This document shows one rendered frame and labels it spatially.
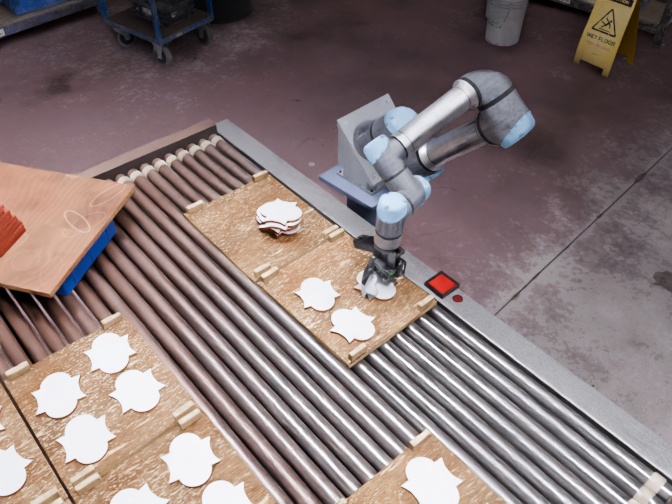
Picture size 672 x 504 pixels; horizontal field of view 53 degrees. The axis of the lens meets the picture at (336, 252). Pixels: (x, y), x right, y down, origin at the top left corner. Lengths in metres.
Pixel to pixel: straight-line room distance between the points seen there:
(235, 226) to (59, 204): 0.56
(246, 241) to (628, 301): 2.02
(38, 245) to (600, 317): 2.44
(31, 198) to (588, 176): 3.06
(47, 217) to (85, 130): 2.44
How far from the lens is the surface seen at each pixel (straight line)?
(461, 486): 1.65
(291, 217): 2.11
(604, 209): 4.00
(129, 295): 2.09
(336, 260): 2.08
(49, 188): 2.38
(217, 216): 2.27
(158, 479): 1.69
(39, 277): 2.06
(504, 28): 5.45
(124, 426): 1.78
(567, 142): 4.48
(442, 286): 2.03
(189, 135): 2.66
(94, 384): 1.88
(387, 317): 1.92
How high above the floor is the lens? 2.38
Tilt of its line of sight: 43 degrees down
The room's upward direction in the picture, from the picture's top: straight up
